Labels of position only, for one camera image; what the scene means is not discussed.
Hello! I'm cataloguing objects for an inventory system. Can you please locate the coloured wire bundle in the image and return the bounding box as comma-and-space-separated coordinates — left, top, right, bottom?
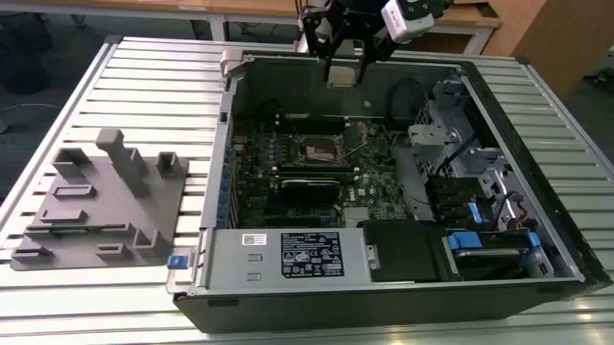
507, 211, 534, 231

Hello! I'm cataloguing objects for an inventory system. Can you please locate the black open PC case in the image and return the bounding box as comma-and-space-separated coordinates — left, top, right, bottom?
164, 48, 614, 334

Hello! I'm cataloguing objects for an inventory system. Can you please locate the black graphics card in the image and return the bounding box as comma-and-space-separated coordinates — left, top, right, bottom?
238, 175, 343, 208

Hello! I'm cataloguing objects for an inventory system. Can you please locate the blue disk carrier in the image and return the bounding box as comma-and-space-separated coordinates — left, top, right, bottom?
443, 231, 541, 280

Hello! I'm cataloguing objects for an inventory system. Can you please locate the black chair base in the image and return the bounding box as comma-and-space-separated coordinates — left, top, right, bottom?
582, 50, 614, 89

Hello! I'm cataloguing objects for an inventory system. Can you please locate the black diagonal cable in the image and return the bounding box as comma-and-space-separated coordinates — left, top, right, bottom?
434, 129, 479, 177

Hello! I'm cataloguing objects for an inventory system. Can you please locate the black looped cable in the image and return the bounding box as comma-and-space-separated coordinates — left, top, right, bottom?
387, 78, 428, 121

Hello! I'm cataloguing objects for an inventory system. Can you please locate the black office chair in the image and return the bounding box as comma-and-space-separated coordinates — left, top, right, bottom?
0, 10, 53, 96

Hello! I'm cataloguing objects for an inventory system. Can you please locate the silver CPU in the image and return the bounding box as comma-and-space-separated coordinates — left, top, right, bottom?
327, 65, 360, 88

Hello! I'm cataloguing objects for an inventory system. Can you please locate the silver metal drive cage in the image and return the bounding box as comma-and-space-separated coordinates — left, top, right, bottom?
407, 77, 517, 224

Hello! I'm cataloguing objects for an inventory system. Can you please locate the CPU socket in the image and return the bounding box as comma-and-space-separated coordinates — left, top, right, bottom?
295, 134, 351, 165

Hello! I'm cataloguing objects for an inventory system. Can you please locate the black fan shroud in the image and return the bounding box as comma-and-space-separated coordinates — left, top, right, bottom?
362, 219, 462, 283

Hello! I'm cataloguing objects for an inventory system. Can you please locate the silver power supply unit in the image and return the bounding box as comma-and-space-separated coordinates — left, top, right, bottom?
194, 226, 374, 288

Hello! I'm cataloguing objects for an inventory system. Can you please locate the black plastic bracket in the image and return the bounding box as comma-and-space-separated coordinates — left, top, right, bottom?
424, 175, 486, 222

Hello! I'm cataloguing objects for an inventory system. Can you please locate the wooden cabinet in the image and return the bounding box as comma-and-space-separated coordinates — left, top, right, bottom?
479, 0, 614, 100

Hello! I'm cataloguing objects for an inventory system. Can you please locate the green motherboard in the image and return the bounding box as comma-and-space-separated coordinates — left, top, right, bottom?
230, 118, 423, 229

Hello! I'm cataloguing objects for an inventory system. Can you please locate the grey parts rack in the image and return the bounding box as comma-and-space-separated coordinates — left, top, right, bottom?
8, 128, 192, 272

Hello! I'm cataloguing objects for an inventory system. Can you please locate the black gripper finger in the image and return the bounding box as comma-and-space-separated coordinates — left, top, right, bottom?
300, 10, 354, 84
352, 14, 399, 81

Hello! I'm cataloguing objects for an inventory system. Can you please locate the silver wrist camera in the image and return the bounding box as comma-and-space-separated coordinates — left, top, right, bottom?
380, 0, 438, 45

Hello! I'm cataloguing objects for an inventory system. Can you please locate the wooden desk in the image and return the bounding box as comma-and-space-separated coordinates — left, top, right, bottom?
210, 0, 503, 55
0, 0, 215, 40

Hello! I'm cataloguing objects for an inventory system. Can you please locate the metal locking lever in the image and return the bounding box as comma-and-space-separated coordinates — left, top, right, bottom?
286, 113, 302, 141
298, 147, 350, 163

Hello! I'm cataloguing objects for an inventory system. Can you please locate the small silver heatsink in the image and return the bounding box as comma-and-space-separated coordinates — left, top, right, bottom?
343, 206, 374, 221

